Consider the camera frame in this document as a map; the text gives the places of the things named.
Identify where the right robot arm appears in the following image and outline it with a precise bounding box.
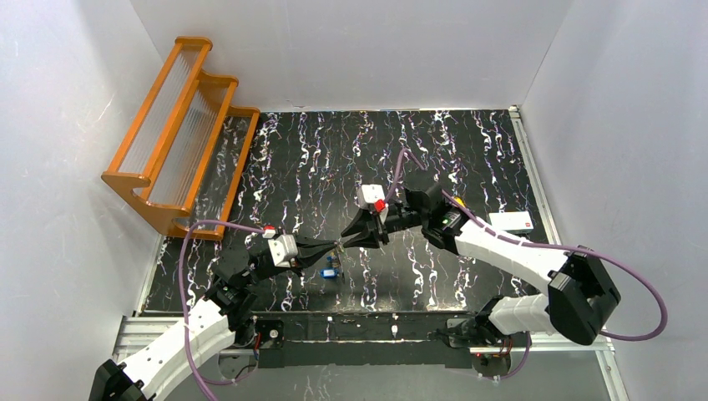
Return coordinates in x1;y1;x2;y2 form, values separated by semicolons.
342;185;621;345

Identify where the blue key tag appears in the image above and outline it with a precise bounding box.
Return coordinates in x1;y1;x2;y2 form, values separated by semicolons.
320;268;339;279

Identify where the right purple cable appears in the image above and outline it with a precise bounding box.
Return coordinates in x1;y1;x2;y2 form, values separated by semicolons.
384;147;670;383

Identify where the orange wooden rack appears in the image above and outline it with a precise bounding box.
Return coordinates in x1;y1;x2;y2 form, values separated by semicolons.
101;36;260;241

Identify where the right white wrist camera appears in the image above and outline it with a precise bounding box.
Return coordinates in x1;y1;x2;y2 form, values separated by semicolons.
356;184;387;213

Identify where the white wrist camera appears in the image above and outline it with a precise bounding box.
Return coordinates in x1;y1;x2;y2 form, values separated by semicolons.
356;184;387;213
262;226;298;268

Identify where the aluminium frame rail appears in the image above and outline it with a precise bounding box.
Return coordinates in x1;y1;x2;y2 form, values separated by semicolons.
104;108;629;401

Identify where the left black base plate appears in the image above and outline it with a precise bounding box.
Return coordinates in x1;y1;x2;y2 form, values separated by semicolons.
235;319;285;351

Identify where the purple cable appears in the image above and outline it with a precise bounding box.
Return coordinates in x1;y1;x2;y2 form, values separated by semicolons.
178;219;275;401
384;147;670;383

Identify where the white box red label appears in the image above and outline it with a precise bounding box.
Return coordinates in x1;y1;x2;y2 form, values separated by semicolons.
488;211;534;234

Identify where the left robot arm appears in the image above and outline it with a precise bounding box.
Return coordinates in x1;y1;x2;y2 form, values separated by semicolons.
88;234;337;400

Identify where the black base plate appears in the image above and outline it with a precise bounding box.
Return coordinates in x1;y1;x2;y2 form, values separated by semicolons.
235;319;285;351
440;317;529;351

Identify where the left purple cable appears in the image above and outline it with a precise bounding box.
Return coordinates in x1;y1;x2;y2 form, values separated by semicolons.
178;219;275;401

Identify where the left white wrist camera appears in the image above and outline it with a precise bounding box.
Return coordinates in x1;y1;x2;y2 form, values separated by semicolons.
262;226;298;268

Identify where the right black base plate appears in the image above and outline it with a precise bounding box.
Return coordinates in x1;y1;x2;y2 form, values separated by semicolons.
440;317;529;351

